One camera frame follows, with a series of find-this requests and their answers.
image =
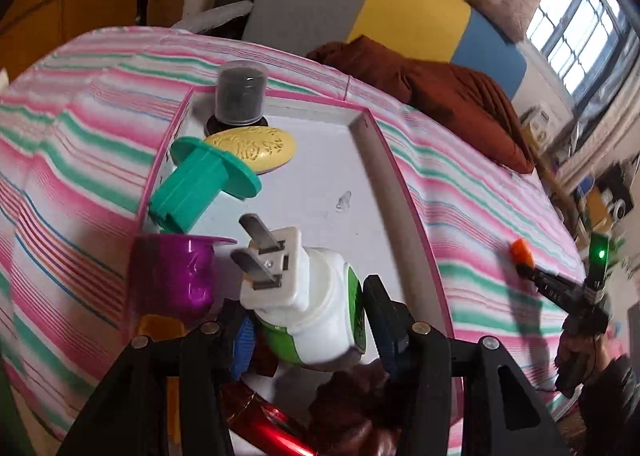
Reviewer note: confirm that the dark brown flower-shaped toy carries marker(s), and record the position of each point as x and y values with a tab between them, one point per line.
350	411

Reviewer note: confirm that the person's right forearm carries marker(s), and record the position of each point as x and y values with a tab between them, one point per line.
615	396

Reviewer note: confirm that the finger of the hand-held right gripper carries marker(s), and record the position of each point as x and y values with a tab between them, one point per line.
555	296
537	275

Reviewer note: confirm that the orange plastic toy piece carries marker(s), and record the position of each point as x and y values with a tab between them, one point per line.
160	326

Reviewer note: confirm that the barred window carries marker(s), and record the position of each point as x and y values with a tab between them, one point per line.
580	30

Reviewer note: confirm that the brown quilted jacket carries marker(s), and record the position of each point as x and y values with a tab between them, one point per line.
425	80

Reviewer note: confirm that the white cardboard box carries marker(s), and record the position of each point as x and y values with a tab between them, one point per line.
537	123

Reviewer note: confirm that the person's right hand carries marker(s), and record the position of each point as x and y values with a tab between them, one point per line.
580	351

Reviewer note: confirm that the pink-edged white tray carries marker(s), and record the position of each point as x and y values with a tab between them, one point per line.
320	160

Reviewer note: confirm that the grey padded armrest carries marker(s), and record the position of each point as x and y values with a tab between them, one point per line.
220	13

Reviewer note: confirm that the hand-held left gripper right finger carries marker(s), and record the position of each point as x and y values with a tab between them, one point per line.
380	326

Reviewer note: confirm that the red plastic toy piece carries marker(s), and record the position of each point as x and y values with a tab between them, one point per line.
265	361

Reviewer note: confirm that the red lipstick tube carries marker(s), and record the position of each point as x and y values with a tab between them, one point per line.
280	431

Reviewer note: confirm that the teal plastic toy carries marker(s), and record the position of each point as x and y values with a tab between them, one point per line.
195	186

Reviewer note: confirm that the pink green striped blanket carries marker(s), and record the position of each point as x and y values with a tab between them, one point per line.
75	135

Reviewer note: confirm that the purple plastic cup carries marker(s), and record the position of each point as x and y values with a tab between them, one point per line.
170	276

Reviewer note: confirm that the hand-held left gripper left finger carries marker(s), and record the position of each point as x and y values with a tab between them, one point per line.
245	341

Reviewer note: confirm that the green white plug-in device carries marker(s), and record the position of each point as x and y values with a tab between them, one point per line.
310	296

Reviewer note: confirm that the black cylinder container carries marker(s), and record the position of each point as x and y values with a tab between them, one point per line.
240	90

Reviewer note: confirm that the yellow oval soap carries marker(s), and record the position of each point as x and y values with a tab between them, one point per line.
255	145

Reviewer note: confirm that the wooden bedside shelf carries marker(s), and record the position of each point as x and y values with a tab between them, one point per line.
565	196

